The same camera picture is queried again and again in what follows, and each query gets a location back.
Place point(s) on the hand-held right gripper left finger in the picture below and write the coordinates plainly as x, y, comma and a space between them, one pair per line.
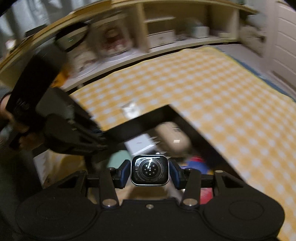
124, 171

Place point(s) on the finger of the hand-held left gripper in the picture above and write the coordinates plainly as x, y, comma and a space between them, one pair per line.
92, 144
87, 120

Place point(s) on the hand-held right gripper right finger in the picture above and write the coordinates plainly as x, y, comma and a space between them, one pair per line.
174, 172

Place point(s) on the round green compact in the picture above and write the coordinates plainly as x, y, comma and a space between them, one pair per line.
115, 160

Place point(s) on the smart watch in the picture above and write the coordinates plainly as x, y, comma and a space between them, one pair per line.
150, 170

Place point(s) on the colourful playing card box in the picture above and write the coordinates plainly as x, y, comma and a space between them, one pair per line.
198, 166

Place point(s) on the white charger plug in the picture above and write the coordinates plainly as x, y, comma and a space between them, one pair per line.
141, 144

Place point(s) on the beige earbud case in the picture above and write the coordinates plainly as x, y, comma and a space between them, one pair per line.
173, 139

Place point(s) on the black cardboard box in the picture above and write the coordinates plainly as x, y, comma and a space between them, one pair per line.
143, 122

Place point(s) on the person's left forearm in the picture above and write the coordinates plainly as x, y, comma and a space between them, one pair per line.
3, 104

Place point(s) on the person's left hand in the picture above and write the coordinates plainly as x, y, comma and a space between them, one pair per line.
24, 139

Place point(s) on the clear plastic strip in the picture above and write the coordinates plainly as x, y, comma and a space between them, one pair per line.
131, 111

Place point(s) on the grey curtain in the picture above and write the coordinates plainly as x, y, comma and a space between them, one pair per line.
23, 18

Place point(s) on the red printed picture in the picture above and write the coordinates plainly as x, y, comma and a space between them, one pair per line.
113, 39

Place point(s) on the yellow checkered mat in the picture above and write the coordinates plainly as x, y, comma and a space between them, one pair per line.
208, 92

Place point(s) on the small white drawer box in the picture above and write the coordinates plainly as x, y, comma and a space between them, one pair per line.
160, 39

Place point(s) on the wooden bedside shelf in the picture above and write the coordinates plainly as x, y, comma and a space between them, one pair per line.
138, 23

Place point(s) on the white tissue box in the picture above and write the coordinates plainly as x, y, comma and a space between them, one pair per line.
200, 32

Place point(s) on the beige cushion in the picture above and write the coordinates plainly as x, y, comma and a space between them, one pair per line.
252, 34

